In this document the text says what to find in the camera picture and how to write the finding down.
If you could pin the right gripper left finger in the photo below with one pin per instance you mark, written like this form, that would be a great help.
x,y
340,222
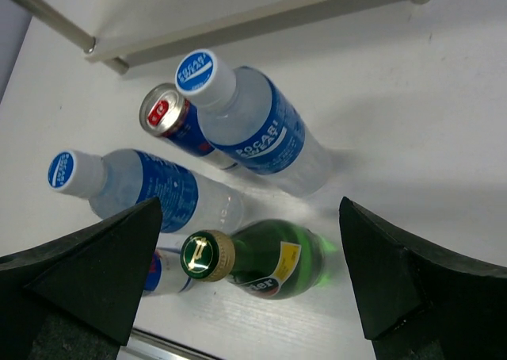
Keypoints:
x,y
76,297

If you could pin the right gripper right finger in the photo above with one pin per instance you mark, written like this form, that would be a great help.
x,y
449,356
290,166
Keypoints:
x,y
418,300

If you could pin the Red Bull can front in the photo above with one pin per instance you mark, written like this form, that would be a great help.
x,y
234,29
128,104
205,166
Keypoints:
x,y
165,275

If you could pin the red bull can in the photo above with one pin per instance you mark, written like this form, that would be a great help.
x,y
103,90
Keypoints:
x,y
165,114
165,275

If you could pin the Pocari Sweat bottle front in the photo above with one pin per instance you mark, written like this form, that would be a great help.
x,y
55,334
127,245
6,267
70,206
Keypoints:
x,y
125,177

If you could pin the pocari sweat bottle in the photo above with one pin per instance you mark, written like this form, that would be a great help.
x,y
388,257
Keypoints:
x,y
125,177
245,116

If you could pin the green Perrier bottle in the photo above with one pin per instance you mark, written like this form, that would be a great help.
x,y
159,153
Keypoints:
x,y
270,259

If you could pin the white two-tier shelf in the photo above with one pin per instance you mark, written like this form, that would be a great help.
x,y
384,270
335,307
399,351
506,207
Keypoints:
x,y
134,32

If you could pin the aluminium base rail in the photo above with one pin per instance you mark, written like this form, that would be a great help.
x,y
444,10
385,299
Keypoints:
x,y
144,345

